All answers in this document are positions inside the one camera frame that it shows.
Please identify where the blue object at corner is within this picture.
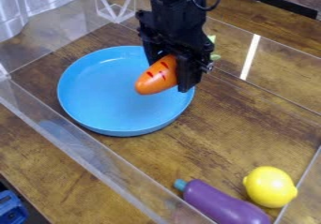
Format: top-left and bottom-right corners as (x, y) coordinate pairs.
(0, 190), (30, 224)

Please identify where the blue round plate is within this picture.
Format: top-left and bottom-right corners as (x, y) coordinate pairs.
(57, 46), (195, 137)

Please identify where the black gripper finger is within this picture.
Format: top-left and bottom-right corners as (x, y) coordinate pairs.
(177, 54), (203, 93)
(144, 41), (165, 65)

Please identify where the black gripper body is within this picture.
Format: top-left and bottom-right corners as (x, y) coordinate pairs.
(136, 0), (216, 72)

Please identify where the purple toy eggplant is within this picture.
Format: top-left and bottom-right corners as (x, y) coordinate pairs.
(175, 179), (272, 224)

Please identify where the orange toy carrot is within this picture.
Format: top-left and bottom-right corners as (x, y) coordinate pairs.
(136, 51), (181, 95)

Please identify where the yellow toy lemon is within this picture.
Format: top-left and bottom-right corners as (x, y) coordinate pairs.
(243, 166), (299, 208)

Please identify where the clear acrylic enclosure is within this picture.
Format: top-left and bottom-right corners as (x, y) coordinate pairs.
(0, 0), (321, 224)

